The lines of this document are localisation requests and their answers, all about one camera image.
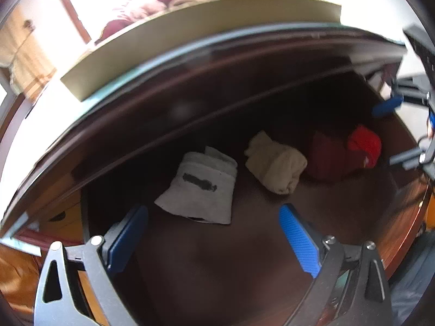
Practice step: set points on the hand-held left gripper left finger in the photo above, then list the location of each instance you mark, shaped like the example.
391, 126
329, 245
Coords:
131, 234

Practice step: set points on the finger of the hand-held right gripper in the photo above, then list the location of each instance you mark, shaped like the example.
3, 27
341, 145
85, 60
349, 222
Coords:
406, 159
387, 107

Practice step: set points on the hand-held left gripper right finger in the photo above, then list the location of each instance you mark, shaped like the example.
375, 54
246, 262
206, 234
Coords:
299, 241

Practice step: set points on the beige underwear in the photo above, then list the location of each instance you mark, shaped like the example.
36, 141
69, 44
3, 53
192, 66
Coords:
275, 166

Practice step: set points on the dark red knit underwear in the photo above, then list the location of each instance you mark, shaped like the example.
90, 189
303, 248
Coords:
326, 159

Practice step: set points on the white underwear with black mark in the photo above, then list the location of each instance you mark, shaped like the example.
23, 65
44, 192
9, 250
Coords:
200, 193

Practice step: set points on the shallow cardboard tray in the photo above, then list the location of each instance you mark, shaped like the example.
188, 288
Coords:
204, 40

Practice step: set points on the pink underwear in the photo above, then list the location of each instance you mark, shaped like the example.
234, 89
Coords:
146, 12

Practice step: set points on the person's dark jacket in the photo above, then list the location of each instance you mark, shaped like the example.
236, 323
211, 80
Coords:
414, 285

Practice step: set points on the dark wooden desk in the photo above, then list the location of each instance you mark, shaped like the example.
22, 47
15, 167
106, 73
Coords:
136, 108

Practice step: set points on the beige patterned tied curtain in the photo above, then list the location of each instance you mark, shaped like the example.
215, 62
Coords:
23, 54

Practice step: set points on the dark metal wall hook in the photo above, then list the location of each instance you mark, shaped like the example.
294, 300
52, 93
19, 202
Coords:
28, 26

